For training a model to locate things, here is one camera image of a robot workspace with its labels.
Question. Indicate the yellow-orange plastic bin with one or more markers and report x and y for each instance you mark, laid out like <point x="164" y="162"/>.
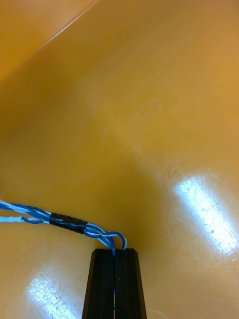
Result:
<point x="124" y="112"/>

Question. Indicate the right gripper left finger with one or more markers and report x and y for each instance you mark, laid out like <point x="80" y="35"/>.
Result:
<point x="102" y="286"/>

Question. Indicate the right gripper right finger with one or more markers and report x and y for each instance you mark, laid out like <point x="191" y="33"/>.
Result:
<point x="128" y="286"/>

